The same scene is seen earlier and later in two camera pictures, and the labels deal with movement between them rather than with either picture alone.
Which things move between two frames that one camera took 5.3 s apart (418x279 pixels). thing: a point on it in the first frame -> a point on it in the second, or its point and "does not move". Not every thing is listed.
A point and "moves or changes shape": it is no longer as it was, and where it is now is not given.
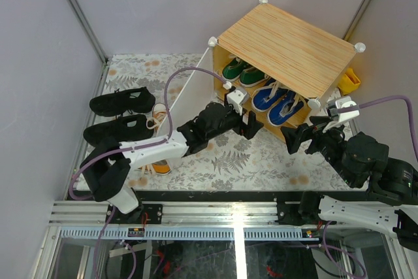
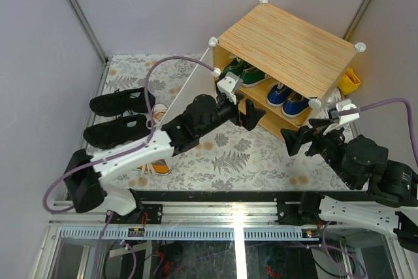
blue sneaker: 285,109 moves or changes shape
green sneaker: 232,70 does not move
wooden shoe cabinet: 287,66 does not move
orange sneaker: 160,168 does not move
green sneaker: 252,76 does not move
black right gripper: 292,135 does not move
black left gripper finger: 253,126 -> 253,115
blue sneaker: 264,97 moves or changes shape
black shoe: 126,128 does not move
